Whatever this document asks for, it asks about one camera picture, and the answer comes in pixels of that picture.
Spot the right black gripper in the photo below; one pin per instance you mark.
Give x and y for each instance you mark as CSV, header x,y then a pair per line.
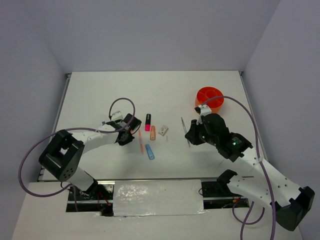
x,y
191,135

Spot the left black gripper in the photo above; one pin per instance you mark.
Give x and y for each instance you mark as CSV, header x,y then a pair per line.
x,y
130,138

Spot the pink black highlighter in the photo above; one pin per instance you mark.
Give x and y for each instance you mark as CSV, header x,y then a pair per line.
x,y
147,126

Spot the thin orange pen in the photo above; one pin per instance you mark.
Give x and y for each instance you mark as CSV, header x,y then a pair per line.
x,y
141,141

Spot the small white staples box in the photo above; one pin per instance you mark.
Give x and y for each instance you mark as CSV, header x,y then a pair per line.
x,y
163,130

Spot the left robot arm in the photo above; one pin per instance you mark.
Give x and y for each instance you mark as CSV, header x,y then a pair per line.
x,y
62,155

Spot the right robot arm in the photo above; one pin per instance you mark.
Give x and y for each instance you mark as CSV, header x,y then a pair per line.
x,y
250,176

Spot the orange translucent correction tape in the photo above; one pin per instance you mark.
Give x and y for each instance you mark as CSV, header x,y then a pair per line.
x,y
152,133

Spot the orange round organizer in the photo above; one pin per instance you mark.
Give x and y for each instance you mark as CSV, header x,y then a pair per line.
x,y
207,93

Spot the white foil-covered panel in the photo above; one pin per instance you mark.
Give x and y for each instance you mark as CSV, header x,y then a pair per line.
x,y
157,198

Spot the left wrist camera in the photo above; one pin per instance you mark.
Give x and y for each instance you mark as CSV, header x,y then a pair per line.
x,y
116,117

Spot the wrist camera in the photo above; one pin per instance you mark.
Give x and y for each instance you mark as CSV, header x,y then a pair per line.
x,y
116,117
202,110

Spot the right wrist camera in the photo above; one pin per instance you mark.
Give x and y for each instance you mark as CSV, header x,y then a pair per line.
x,y
202,110

